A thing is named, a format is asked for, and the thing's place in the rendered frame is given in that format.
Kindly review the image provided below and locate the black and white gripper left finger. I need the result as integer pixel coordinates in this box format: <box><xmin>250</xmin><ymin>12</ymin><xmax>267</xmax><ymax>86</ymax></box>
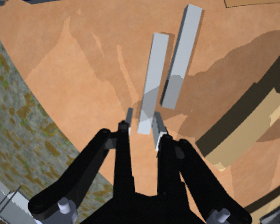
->
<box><xmin>28</xmin><ymin>107</ymin><xmax>140</xmax><ymax>224</ymax></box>

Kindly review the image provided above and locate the brown clipboard with grey clip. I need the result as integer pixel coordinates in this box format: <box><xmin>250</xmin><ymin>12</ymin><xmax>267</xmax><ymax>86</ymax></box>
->
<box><xmin>224</xmin><ymin>0</ymin><xmax>280</xmax><ymax>8</ymax></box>

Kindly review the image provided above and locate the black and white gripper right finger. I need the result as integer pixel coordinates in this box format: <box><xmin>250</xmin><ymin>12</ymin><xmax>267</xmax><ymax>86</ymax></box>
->
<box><xmin>151</xmin><ymin>111</ymin><xmax>252</xmax><ymax>224</ymax></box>

